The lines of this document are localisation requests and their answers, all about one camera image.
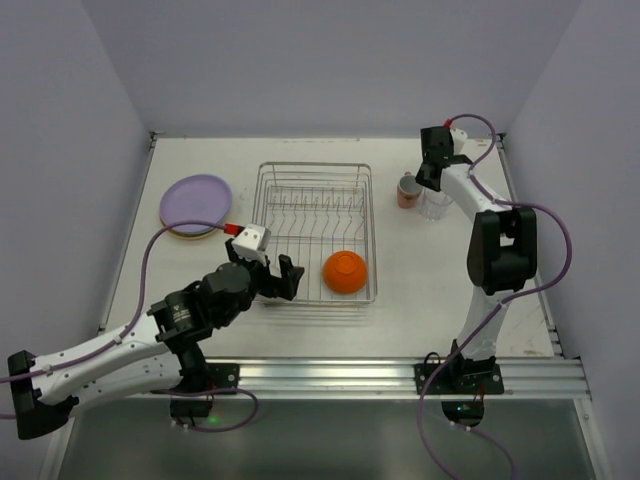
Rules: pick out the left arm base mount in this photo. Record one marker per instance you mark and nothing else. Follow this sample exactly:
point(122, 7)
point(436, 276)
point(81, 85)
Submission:
point(213, 376)

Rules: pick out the aluminium mounting rail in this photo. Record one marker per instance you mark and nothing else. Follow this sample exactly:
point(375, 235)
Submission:
point(397, 379)

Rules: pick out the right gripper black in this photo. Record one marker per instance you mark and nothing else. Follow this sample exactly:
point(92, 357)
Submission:
point(428, 175)

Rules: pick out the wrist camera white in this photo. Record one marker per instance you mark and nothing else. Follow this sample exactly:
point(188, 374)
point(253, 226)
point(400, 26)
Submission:
point(459, 138)
point(251, 243)

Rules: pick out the orange bowl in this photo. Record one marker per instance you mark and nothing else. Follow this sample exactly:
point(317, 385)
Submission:
point(345, 272)

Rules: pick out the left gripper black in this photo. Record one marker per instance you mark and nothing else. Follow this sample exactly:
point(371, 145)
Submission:
point(272, 282)

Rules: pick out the purple plate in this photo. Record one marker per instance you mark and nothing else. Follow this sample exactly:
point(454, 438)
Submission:
point(202, 197)

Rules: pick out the metal wire dish rack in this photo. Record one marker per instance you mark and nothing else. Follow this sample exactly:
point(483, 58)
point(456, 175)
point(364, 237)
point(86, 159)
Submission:
point(314, 210)

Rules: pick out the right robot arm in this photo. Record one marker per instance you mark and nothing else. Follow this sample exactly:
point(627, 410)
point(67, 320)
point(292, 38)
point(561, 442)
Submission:
point(502, 252)

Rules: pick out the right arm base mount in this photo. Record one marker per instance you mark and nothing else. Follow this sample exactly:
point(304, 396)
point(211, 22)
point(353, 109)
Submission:
point(465, 377)

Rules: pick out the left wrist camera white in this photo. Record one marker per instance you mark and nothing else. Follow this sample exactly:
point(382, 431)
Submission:
point(251, 243)

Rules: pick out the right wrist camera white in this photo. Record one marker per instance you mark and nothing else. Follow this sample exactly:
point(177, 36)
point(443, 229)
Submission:
point(459, 138)

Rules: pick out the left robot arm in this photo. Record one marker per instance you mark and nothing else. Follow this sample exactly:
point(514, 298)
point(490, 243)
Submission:
point(158, 351)

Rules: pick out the clear glass cup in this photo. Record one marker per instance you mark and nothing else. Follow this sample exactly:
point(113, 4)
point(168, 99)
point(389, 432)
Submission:
point(435, 204)

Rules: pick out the tan plastic plate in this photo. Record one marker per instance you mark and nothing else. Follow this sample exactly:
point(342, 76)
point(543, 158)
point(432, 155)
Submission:
point(187, 238)

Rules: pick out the pink mug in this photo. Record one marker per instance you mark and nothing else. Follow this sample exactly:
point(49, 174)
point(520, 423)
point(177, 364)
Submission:
point(408, 191)

